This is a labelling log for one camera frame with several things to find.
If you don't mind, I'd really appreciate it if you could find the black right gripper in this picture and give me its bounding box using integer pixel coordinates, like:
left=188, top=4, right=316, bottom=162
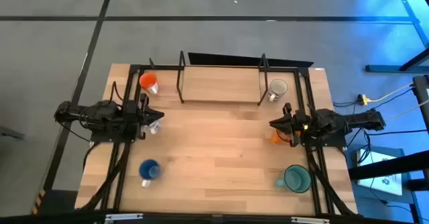
left=269, top=102, right=306, bottom=148

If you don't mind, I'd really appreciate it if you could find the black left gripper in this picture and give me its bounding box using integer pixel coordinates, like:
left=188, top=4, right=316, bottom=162
left=135, top=94, right=166, bottom=141

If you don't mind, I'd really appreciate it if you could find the plain orange mug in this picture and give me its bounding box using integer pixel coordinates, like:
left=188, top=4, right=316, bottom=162
left=270, top=127, right=302, bottom=146

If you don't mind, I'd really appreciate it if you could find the white mug blue geometric pattern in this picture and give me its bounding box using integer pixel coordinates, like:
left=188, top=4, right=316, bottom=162
left=267, top=78, right=289, bottom=103

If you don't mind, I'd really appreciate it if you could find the teal mug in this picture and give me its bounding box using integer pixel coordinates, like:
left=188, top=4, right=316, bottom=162
left=273, top=164, right=312, bottom=194

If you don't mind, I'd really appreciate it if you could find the orange and white mug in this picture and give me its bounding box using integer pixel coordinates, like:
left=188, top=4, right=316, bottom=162
left=139, top=72, right=160, bottom=96

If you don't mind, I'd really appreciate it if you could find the mug with blue inside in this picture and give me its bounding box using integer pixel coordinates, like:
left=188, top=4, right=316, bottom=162
left=138, top=159, right=163, bottom=188

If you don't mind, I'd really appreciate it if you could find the white printed sheet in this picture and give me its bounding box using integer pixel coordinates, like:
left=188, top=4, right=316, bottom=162
left=356, top=148, right=404, bottom=197

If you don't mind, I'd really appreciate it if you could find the yellow black hazard tape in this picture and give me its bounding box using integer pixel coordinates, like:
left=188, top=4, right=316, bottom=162
left=32, top=189, right=46, bottom=215

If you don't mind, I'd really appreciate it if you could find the black aluminium rig frame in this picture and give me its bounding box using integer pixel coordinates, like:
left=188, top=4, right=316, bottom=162
left=78, top=58, right=361, bottom=218

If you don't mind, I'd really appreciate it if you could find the wooden shelf black metal frame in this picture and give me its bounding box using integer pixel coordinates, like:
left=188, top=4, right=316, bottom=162
left=176, top=50, right=269, bottom=107

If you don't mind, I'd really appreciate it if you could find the silver metal bracket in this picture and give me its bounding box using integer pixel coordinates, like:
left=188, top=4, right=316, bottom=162
left=105, top=213, right=144, bottom=223
left=290, top=216, right=330, bottom=224

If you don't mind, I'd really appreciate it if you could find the yellow cable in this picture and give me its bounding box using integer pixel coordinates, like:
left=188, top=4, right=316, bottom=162
left=367, top=82, right=416, bottom=104

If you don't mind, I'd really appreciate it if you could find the black power cable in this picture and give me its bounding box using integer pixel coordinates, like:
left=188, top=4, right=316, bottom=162
left=367, top=87, right=417, bottom=111

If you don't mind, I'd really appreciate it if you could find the black metal stand frame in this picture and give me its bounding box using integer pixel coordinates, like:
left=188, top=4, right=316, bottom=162
left=364, top=0, right=429, bottom=73

